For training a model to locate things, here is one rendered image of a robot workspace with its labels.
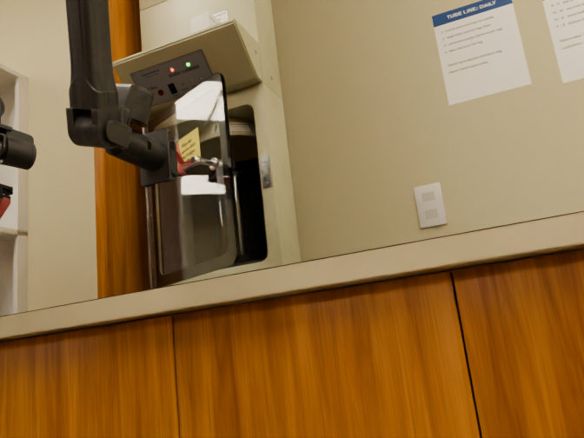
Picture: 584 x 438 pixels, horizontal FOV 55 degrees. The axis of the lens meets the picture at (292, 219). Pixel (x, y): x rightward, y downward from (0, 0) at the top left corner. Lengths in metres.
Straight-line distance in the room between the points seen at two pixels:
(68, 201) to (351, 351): 1.51
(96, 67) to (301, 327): 0.51
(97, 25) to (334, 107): 0.90
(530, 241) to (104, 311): 0.67
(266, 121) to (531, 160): 0.69
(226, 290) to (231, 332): 0.07
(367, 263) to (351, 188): 0.83
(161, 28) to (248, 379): 0.94
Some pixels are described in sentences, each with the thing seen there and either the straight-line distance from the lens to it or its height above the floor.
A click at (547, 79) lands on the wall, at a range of 1.62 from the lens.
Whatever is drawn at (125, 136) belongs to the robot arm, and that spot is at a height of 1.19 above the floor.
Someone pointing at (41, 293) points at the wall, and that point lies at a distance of 2.17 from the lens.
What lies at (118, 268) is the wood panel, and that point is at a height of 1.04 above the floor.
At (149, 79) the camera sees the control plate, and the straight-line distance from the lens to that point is 1.37.
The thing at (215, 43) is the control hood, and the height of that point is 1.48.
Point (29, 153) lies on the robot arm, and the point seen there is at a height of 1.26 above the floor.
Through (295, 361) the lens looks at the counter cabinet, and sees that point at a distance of 0.86.
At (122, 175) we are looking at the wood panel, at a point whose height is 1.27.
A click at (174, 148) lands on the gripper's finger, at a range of 1.10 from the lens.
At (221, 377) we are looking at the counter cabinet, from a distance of 0.91.
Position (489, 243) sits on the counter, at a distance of 0.77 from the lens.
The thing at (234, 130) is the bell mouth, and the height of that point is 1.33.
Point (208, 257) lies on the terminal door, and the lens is 1.13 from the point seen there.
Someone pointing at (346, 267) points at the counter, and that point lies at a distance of 0.80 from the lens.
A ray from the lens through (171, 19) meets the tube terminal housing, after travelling 1.52.
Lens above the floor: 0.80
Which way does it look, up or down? 14 degrees up
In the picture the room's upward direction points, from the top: 7 degrees counter-clockwise
